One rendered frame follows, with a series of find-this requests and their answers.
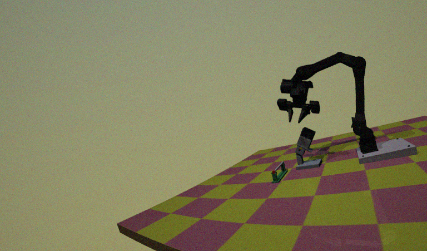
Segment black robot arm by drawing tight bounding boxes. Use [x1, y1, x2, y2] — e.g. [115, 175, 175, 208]
[280, 52, 379, 154]

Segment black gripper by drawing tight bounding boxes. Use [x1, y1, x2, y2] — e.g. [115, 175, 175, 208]
[277, 99, 320, 123]

